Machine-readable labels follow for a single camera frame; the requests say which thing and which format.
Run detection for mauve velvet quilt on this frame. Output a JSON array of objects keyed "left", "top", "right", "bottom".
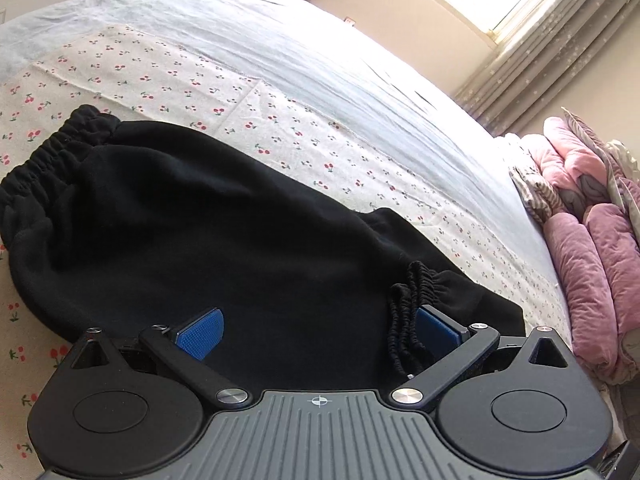
[{"left": 544, "top": 175, "right": 640, "bottom": 387}]

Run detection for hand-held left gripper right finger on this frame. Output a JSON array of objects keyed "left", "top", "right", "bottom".
[{"left": 387, "top": 304, "right": 572, "bottom": 407}]

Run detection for striped blanket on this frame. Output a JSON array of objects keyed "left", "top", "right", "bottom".
[{"left": 506, "top": 132, "right": 563, "bottom": 225}]

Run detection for cherry print bed sheet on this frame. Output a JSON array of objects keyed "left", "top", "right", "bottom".
[{"left": 0, "top": 24, "right": 576, "bottom": 471}]

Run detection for black pants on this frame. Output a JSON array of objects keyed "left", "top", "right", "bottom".
[{"left": 0, "top": 104, "right": 527, "bottom": 392}]

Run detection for light pink quilt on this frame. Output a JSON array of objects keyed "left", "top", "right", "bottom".
[{"left": 529, "top": 116, "right": 623, "bottom": 213}]

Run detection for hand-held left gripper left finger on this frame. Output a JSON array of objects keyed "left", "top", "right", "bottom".
[{"left": 70, "top": 306, "right": 255, "bottom": 407}]

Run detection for grey-blue bed sheet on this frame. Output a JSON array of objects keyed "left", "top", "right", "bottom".
[{"left": 0, "top": 0, "right": 551, "bottom": 271}]

